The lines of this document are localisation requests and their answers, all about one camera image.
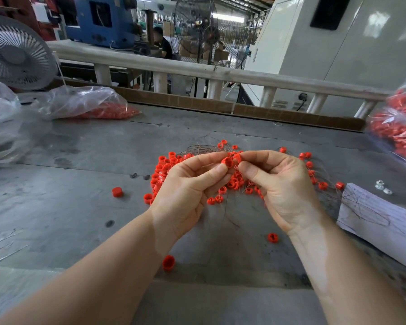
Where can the person's left hand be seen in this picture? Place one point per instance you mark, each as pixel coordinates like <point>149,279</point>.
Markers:
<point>183,198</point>

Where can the person's right hand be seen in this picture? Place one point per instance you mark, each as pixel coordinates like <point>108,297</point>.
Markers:
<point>287,189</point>

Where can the pile of red plastic rings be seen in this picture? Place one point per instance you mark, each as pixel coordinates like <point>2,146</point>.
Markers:
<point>164,165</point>

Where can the person's left forearm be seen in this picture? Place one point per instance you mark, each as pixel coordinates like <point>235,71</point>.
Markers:
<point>84,282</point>

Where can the person's right forearm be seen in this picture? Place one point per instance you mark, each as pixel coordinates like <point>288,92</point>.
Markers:
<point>358,274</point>

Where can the small clear plastic piece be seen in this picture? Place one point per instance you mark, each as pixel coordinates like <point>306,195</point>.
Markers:
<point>379,184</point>
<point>388,191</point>

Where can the brown wooden board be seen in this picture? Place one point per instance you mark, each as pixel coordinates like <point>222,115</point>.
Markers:
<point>196,101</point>

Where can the white paper sheet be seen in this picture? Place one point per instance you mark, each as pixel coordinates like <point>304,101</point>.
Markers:
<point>382,228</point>

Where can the large clear bag red pieces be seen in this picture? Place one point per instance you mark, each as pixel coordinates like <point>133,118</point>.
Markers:
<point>399,126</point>

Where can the white metal railing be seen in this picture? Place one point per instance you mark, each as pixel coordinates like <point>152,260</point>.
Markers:
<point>164,62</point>

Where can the clear bag with red pieces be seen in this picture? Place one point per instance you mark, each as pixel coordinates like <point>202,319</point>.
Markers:
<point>82,103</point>

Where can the large grey machine cabinet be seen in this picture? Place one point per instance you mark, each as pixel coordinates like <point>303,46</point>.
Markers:
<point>373,47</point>

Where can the blue industrial machine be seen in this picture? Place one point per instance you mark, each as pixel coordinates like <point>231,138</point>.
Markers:
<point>113,26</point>

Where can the crumpled clear plastic bag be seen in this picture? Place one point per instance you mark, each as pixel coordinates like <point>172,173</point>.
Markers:
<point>0,125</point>

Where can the white desk fan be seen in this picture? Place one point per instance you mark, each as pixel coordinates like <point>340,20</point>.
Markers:
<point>17,54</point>

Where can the red industrial machine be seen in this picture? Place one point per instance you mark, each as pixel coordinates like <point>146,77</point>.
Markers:
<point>17,11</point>

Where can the black pedestal fan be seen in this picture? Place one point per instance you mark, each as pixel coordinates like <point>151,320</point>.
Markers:
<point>210,35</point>

